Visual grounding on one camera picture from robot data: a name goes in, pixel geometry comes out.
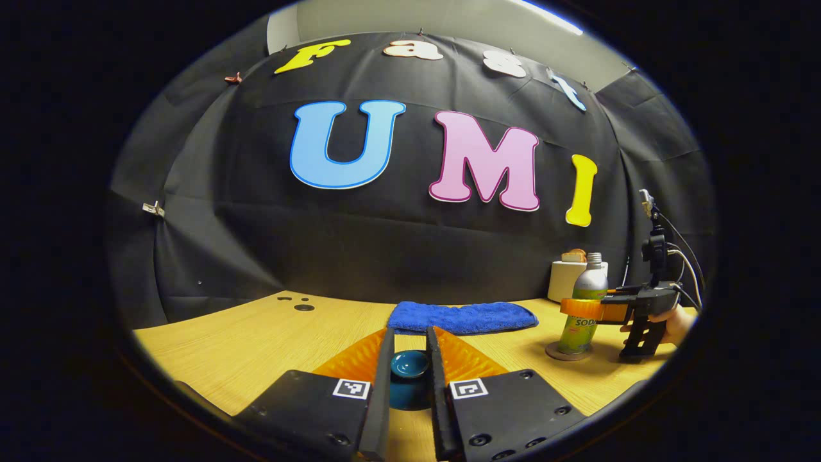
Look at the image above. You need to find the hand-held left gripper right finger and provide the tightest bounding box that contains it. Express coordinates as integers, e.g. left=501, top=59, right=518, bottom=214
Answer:
left=425, top=326, right=588, bottom=462

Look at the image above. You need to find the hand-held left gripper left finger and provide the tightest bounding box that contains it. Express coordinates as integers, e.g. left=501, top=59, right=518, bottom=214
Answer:
left=232, top=327, right=396, bottom=462

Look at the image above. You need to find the silver water bottle green label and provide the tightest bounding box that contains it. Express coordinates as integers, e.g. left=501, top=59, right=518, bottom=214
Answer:
left=557, top=252, right=609, bottom=355

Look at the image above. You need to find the round brown coaster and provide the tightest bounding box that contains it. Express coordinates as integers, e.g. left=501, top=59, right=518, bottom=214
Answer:
left=545, top=341, right=594, bottom=362

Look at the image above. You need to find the white toaster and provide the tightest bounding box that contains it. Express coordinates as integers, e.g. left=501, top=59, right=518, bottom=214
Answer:
left=547, top=260, right=609, bottom=304

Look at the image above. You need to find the blue folded towel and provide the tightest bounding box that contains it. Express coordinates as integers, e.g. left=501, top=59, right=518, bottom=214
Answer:
left=387, top=301, right=539, bottom=336

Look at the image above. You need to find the black backdrop cloth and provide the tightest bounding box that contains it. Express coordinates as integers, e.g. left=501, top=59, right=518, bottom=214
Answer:
left=106, top=32, right=716, bottom=331

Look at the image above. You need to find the black cable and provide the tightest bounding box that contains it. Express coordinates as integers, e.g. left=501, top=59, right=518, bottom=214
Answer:
left=654, top=209, right=707, bottom=312

